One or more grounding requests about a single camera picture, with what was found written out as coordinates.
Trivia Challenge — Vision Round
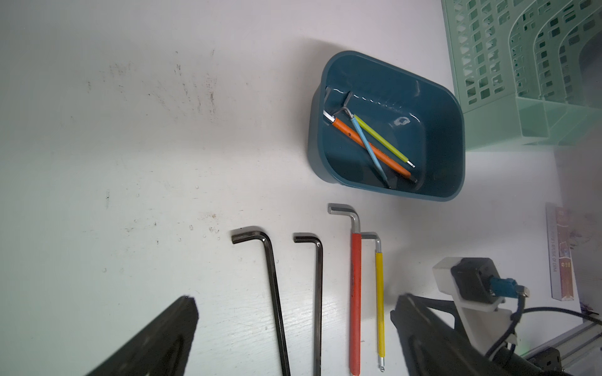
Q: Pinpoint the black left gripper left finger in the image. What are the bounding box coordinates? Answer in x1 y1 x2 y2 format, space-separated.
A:
89 295 198 375

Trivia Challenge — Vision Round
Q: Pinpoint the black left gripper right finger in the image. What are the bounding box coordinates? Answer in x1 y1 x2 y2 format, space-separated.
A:
390 294 510 375

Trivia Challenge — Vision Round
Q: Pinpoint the yellow hex key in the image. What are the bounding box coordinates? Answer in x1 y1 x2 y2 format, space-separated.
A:
362 232 386 372

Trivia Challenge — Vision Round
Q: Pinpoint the orange hex key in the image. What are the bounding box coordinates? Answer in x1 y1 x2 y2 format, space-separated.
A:
323 111 418 183

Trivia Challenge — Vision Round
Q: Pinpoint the lime green hex key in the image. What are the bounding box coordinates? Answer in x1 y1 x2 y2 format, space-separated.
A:
354 115 415 168

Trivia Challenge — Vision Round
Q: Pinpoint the blue hex key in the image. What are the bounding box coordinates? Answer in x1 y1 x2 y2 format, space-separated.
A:
336 91 390 188

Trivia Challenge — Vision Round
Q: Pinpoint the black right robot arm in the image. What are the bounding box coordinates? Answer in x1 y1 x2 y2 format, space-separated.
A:
492 347 568 376

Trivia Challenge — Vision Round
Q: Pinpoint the red hex key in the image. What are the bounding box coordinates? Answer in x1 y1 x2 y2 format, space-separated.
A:
328 203 362 375

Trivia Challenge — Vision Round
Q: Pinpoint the long black hex key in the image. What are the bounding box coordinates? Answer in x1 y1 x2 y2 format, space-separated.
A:
230 227 291 376

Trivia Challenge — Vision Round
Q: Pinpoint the short black hex key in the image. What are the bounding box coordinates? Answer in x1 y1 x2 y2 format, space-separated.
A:
293 233 324 376

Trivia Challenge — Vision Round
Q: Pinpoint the teal plastic storage box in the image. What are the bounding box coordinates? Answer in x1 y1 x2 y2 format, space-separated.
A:
307 51 465 201

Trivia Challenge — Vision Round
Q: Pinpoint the red flat package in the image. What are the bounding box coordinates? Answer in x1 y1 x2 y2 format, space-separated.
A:
546 203 575 301

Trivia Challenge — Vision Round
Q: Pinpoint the green mesh file organizer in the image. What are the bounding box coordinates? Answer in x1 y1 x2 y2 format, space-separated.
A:
442 0 601 150

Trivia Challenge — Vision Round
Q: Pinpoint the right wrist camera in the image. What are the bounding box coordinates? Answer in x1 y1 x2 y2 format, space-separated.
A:
433 257 529 360

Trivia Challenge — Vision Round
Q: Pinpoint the aluminium rail frame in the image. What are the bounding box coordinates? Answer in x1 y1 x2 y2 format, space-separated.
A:
523 322 601 376

